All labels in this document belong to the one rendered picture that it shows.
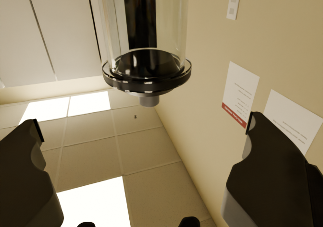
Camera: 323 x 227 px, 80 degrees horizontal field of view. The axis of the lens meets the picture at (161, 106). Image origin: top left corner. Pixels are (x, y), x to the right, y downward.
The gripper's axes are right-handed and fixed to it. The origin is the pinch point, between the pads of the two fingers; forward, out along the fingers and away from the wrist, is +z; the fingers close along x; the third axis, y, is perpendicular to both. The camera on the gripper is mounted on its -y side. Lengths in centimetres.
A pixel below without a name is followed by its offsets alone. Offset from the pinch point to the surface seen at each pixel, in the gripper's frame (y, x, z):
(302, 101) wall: 24, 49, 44
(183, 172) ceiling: 142, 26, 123
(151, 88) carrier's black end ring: 1.4, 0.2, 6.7
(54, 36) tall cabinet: 31, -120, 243
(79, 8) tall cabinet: 2, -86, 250
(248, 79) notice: 25, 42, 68
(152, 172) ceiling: 142, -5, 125
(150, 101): 5.1, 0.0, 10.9
